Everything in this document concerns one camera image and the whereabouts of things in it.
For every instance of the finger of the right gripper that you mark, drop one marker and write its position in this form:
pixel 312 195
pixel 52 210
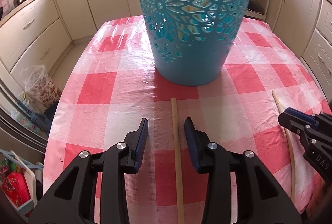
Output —
pixel 296 121

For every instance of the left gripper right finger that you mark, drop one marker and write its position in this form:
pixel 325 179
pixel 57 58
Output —
pixel 260 198

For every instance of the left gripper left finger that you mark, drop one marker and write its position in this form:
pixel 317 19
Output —
pixel 71 198

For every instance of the floral plastic bin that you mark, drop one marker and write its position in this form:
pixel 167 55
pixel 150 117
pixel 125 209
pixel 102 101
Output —
pixel 40 86

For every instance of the red white checkered tablecloth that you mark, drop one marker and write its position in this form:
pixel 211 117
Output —
pixel 115 84

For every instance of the teal perforated plastic basket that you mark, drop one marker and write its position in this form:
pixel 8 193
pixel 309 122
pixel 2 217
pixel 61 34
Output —
pixel 191 39

